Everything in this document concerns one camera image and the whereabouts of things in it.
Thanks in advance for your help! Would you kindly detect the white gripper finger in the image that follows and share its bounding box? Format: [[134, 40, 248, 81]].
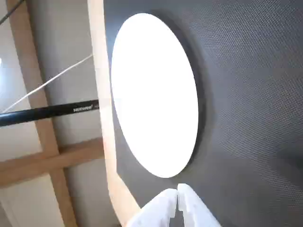
[[127, 188, 178, 227], [177, 183, 223, 227]]

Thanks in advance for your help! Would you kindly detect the white round paper plate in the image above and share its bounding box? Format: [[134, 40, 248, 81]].
[[110, 13, 199, 178]]

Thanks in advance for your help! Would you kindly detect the dark grey rectangular mat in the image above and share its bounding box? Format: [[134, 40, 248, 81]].
[[102, 0, 303, 227]]

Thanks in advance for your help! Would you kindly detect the black Neewer tripod pole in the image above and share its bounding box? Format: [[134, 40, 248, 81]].
[[0, 99, 99, 127]]

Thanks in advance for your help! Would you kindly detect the light wooden frame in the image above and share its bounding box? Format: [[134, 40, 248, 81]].
[[0, 0, 105, 227]]

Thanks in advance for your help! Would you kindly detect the thin white cable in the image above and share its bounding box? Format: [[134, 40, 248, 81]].
[[0, 53, 93, 116]]

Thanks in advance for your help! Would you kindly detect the thin black cable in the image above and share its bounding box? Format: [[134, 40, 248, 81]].
[[0, 0, 25, 24]]

